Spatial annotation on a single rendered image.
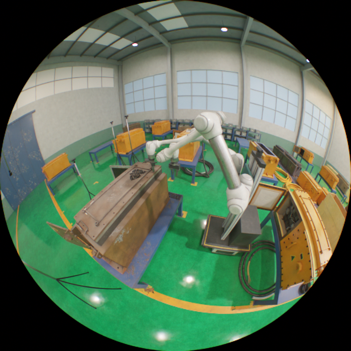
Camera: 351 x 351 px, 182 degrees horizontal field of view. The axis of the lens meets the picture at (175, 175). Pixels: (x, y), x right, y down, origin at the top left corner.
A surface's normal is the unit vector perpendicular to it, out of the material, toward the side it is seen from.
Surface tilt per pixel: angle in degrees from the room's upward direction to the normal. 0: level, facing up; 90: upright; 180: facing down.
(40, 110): 90
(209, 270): 0
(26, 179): 90
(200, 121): 85
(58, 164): 90
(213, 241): 0
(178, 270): 0
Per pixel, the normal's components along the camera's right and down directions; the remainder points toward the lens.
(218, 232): -0.03, -0.83
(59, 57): 0.94, 0.18
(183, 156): -0.33, 0.54
